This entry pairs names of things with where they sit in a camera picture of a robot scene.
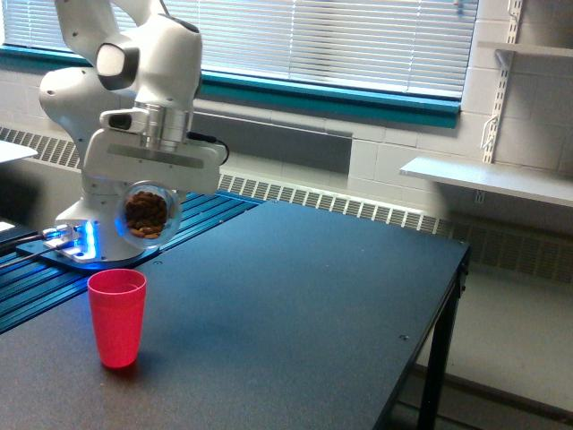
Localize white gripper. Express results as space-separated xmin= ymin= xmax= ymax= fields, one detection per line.
xmin=82 ymin=108 xmax=222 ymax=194

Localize clear plastic cup with nuts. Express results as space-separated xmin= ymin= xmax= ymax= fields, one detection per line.
xmin=115 ymin=181 xmax=182 ymax=249

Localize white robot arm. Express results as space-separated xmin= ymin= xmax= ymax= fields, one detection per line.
xmin=39 ymin=1 xmax=228 ymax=264

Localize white table at left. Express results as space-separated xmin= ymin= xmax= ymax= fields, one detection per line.
xmin=0 ymin=141 xmax=38 ymax=164

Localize red plastic cup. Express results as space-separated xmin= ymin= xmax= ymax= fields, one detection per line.
xmin=88 ymin=269 xmax=147 ymax=369

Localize white window blinds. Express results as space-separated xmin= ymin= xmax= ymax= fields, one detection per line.
xmin=1 ymin=1 xmax=478 ymax=100

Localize black table leg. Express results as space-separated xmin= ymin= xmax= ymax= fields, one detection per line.
xmin=416 ymin=292 xmax=460 ymax=429

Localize baseboard heater vent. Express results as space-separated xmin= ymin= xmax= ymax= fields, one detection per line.
xmin=1 ymin=127 xmax=572 ymax=283

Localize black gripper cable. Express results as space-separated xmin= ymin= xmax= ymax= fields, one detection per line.
xmin=186 ymin=132 xmax=230 ymax=165

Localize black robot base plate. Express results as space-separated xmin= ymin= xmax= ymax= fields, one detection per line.
xmin=15 ymin=239 xmax=162 ymax=272

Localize black cable at base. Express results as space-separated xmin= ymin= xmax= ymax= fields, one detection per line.
xmin=0 ymin=230 xmax=50 ymax=270

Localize white shelf rail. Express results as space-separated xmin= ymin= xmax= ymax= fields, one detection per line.
xmin=480 ymin=0 xmax=524 ymax=164

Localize white lower wall shelf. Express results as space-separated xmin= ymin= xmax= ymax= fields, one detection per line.
xmin=400 ymin=156 xmax=572 ymax=207

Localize white wall shelf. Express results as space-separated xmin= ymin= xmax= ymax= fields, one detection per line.
xmin=400 ymin=156 xmax=572 ymax=207
xmin=478 ymin=41 xmax=573 ymax=58

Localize white upper wall shelf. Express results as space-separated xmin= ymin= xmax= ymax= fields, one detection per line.
xmin=478 ymin=41 xmax=573 ymax=58

